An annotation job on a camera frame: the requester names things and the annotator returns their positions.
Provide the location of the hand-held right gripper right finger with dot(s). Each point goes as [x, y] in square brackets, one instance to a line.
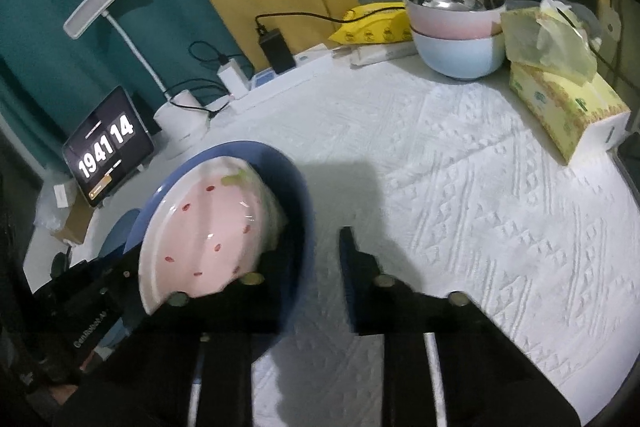
[350, 287]

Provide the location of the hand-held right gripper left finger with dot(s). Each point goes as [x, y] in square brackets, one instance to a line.
[267, 297]

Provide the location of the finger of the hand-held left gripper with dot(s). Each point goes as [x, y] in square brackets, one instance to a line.
[125, 272]

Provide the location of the blue plate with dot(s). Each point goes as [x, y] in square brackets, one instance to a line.
[117, 237]

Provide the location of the pink spotted bowl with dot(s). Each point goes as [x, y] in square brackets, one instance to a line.
[210, 227]

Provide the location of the large blue bowl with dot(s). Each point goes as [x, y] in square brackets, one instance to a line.
[295, 187]

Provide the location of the black round device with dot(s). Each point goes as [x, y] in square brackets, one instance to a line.
[60, 264]

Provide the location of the cardboard box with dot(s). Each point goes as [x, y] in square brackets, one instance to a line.
[75, 222]

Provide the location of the small white box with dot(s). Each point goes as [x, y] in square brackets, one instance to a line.
[65, 196]

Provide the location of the tablet showing clock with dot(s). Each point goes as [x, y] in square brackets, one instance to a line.
[107, 147]

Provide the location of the white charger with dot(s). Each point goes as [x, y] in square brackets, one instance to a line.
[232, 79]

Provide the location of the white power strip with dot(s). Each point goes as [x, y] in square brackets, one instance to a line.
[310, 62]

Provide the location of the black charger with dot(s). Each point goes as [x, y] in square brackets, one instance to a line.
[277, 52]

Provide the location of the light blue bowl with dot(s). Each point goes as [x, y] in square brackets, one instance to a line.
[460, 57]

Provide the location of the yellow packet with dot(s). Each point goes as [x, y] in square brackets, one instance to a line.
[375, 27]

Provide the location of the white desk lamp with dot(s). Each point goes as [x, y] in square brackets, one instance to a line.
[100, 2]

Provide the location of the yellow tissue box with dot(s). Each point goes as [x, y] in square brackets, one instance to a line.
[560, 107]

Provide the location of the pink steel-lined bowl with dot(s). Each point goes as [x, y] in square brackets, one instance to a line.
[450, 24]

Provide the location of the pale green plastic bag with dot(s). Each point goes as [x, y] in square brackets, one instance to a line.
[545, 42]

